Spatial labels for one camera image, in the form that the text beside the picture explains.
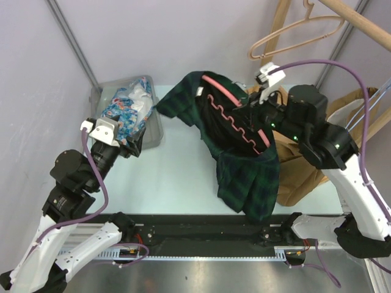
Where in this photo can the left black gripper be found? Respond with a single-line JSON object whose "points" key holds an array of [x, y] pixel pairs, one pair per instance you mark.
{"points": [[135, 141]]}

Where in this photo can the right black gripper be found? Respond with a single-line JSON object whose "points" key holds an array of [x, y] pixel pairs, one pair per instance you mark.
{"points": [[253, 103]]}

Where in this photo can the blue floral garment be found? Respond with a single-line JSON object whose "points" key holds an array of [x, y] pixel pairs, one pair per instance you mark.
{"points": [[134, 105]]}

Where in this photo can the dark green garment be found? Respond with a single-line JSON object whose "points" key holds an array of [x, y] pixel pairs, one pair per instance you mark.
{"points": [[247, 163]]}

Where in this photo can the pink plastic hanger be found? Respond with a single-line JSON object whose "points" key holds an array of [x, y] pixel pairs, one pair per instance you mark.
{"points": [[225, 118]]}

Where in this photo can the light blue wire hanger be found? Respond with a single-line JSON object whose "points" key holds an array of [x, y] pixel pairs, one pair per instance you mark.
{"points": [[373, 101]]}

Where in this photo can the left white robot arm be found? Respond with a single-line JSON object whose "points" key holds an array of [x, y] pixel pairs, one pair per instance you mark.
{"points": [[77, 176]]}

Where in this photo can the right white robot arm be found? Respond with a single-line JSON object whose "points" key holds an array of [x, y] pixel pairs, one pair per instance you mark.
{"points": [[363, 231]]}

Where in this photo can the beige wooden hanger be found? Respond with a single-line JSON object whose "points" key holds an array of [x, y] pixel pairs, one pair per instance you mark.
{"points": [[309, 28]]}

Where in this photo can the grey plastic bin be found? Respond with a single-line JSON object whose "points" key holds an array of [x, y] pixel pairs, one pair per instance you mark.
{"points": [[101, 95]]}

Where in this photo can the wooden clothes rack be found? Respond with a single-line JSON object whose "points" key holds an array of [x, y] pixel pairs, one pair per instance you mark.
{"points": [[348, 46]]}

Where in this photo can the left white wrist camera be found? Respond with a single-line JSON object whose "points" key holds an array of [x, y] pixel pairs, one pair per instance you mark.
{"points": [[103, 129]]}

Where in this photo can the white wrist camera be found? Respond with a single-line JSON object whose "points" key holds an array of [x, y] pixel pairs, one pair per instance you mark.
{"points": [[269, 78], [103, 129]]}

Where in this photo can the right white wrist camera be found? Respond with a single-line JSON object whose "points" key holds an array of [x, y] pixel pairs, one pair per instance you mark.
{"points": [[269, 78]]}

